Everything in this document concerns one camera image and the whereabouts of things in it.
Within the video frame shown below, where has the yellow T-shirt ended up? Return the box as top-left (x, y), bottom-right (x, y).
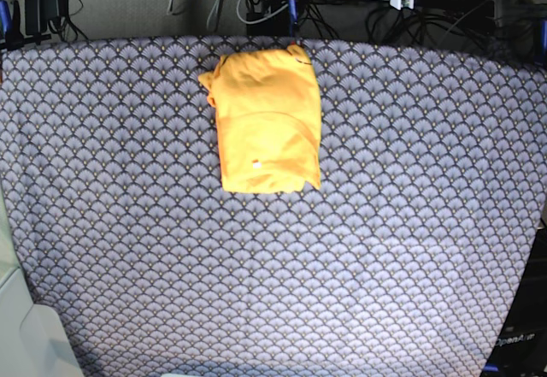
top-left (198, 44), bottom-right (321, 194)

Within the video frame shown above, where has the blue fan-patterned tablecloth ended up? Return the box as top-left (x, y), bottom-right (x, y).
top-left (1, 37), bottom-right (546, 376)

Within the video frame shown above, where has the white plastic bin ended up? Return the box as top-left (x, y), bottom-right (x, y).
top-left (0, 209), bottom-right (85, 377)

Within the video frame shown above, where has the black OpenArm box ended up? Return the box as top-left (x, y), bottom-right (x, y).
top-left (481, 228), bottom-right (546, 376)

